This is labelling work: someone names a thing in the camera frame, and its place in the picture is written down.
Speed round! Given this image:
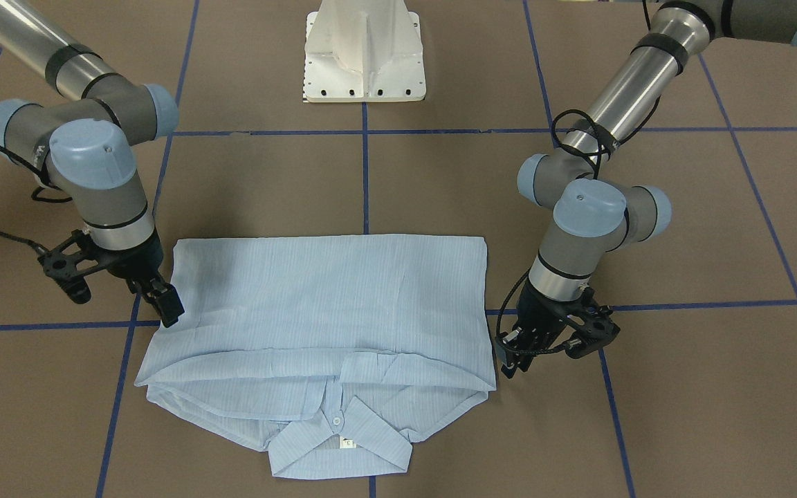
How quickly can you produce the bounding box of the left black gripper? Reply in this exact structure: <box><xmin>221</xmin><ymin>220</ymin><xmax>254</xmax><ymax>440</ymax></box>
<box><xmin>494</xmin><ymin>280</ymin><xmax>576</xmax><ymax>378</ymax></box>

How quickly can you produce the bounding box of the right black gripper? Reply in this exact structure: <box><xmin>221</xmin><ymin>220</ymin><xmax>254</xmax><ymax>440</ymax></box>
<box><xmin>107</xmin><ymin>231</ymin><xmax>184</xmax><ymax>328</ymax></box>

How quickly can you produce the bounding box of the light blue button-up shirt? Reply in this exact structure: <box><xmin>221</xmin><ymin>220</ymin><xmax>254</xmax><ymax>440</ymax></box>
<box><xmin>135</xmin><ymin>235</ymin><xmax>496</xmax><ymax>480</ymax></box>

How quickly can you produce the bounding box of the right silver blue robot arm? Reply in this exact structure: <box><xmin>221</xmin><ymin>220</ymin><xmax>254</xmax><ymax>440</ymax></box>
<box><xmin>0</xmin><ymin>1</ymin><xmax>184</xmax><ymax>327</ymax></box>

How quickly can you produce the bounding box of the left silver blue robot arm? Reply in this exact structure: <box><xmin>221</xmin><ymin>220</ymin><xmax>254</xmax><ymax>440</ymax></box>
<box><xmin>494</xmin><ymin>1</ymin><xmax>797</xmax><ymax>378</ymax></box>

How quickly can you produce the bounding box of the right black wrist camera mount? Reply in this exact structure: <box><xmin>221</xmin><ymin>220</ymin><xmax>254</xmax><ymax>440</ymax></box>
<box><xmin>30</xmin><ymin>230</ymin><xmax>115</xmax><ymax>304</ymax></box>

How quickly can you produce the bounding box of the white camera mast base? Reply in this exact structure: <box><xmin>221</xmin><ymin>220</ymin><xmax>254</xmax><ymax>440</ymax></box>
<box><xmin>302</xmin><ymin>1</ymin><xmax>427</xmax><ymax>103</ymax></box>

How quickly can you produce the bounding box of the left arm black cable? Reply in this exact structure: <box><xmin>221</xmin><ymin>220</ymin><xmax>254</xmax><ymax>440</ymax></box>
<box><xmin>495</xmin><ymin>0</ymin><xmax>662</xmax><ymax>357</ymax></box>

